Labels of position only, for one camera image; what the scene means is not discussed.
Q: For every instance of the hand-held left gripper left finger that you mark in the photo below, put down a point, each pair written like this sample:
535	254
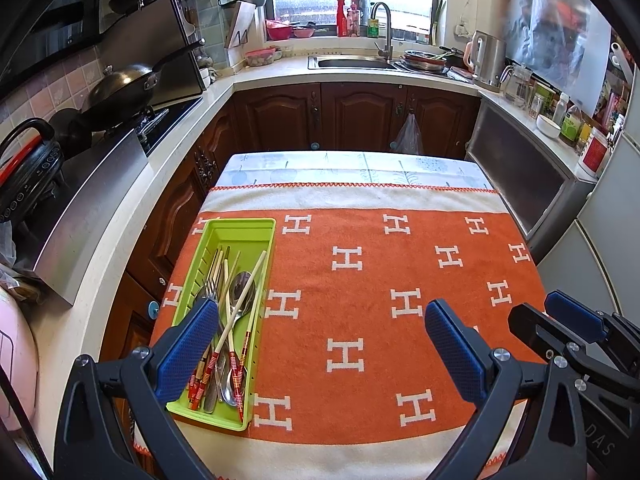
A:
187	350

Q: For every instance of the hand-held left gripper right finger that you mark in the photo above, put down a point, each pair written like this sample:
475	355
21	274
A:
452	345

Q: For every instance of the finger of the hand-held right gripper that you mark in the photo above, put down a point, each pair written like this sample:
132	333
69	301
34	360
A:
535	325
575	312

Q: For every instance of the large metal spoon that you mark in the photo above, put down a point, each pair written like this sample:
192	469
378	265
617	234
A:
239	280

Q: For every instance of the green plastic utensil tray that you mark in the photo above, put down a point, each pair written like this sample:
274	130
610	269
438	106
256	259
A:
235	232

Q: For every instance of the grey refrigerator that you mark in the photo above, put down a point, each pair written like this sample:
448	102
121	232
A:
600	250

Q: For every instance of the orange patterned blanket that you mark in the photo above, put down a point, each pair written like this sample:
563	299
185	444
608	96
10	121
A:
360	285

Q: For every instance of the grey cabinet appliance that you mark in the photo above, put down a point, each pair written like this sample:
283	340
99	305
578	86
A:
525	180

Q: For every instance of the red-labelled jar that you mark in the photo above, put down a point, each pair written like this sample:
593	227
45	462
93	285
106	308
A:
593	152

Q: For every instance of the steel splash guard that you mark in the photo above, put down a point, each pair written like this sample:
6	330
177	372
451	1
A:
95	210

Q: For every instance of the green-labelled bottle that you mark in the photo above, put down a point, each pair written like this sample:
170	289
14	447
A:
571	127

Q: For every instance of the white bowl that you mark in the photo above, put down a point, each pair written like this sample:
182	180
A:
548	127

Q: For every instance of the crumpled clear plastic bag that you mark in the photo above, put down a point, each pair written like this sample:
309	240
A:
17	270

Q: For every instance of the white plastic bottle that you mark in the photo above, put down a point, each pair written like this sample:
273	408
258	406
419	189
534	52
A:
561	109

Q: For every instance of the light blue tablecloth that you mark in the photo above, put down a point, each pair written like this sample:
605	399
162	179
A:
350	165

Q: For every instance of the hanging plastic bag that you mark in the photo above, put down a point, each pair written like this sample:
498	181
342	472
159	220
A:
407	135

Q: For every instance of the black cooktop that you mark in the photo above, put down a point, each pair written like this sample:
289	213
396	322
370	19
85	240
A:
170	120

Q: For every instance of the glass pitcher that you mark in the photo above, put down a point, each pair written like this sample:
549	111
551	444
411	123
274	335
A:
517	87

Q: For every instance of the black pressure cooker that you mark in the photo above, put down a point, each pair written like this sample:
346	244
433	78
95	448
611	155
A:
30	170

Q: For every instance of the black pot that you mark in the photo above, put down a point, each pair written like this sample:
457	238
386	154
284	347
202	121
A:
70	132

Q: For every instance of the brown wooden cabinets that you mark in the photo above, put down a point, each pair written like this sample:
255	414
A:
360	112

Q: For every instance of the white paper roll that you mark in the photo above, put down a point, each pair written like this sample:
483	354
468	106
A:
621	60

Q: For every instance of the electric kettle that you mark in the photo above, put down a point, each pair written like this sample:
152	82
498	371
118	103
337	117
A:
490	62

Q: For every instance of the black wok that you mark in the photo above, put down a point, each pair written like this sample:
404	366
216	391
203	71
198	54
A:
120	92

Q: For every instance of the stack of dishes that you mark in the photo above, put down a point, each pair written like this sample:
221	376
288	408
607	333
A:
424	60

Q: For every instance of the steel sink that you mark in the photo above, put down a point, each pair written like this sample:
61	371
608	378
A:
350	62

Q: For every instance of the pink-lidded food container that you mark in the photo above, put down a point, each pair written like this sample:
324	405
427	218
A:
260	57

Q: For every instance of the steel faucet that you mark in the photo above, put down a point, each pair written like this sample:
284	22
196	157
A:
387	40

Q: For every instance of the green onion stalks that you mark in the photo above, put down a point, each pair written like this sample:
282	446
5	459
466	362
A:
437	22

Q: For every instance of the green dish soap bottle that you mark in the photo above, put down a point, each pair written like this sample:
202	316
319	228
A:
373	29

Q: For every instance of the wooden cutting board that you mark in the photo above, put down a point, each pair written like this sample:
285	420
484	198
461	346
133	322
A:
240	25

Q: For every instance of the pink basin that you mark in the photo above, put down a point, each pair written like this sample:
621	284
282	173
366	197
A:
278	30

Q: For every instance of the pink bowl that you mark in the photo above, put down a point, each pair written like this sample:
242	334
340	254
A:
303	33

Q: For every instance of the pink bottle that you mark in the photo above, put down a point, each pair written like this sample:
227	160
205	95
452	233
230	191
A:
354	20

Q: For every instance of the red bottle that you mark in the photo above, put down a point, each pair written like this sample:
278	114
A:
342	20

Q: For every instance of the plastic wall sheet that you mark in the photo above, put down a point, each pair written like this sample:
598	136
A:
555	25

